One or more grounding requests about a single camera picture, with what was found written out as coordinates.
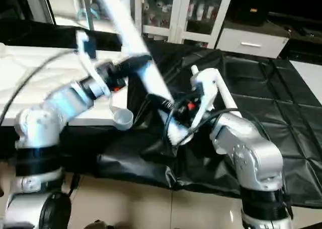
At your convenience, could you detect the white plastic table top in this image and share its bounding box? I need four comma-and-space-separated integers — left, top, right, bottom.
0, 43, 134, 131

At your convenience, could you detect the white glass-door cabinet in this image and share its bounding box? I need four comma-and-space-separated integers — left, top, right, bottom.
133, 0, 236, 46

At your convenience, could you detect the black mat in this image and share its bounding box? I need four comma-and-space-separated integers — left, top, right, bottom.
0, 20, 322, 209

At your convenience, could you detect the white drawer unit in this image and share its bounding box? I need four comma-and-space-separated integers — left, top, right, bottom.
215, 27, 291, 59

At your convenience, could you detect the black box yellow label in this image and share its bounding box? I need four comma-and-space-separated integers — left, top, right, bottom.
234, 0, 276, 26

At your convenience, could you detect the white flat panel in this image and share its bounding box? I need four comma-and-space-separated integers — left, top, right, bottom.
292, 60, 322, 105

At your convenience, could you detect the light blue metal frame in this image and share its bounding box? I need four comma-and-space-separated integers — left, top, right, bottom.
78, 0, 99, 31

